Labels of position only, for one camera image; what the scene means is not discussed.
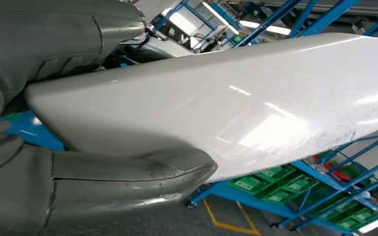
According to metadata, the blue metal shelf rack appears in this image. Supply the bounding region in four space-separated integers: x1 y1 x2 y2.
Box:
0 110 378 229
156 0 378 48
274 130 378 236

